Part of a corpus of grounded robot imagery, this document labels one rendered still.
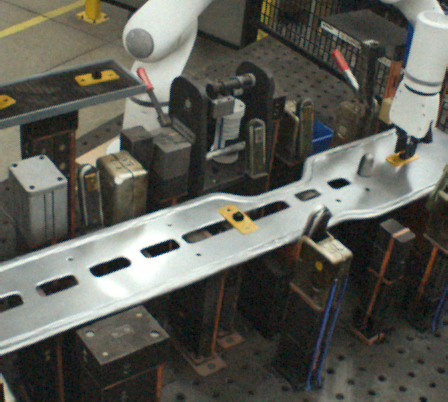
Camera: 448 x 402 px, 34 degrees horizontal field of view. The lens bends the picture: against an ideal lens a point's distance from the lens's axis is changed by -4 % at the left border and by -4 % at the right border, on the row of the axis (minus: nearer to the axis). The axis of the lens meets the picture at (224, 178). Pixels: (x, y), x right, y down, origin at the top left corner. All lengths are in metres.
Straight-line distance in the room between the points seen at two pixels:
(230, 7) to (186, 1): 2.43
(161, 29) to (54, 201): 0.53
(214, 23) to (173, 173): 2.74
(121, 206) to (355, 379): 0.60
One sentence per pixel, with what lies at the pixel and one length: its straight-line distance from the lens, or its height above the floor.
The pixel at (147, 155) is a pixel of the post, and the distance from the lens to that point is 1.49.
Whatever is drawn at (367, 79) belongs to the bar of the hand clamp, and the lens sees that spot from 1.74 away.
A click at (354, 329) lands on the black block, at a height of 0.71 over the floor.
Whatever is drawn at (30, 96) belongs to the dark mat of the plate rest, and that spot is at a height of 1.16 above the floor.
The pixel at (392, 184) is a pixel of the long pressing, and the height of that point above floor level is 1.00.
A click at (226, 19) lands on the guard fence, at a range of 4.14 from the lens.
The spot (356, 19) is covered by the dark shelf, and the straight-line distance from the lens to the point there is 2.36.
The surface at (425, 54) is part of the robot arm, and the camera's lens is 1.58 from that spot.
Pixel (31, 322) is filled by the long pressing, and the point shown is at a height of 1.00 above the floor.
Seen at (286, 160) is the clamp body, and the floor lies 0.95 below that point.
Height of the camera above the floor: 1.87
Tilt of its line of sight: 34 degrees down
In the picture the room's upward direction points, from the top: 8 degrees clockwise
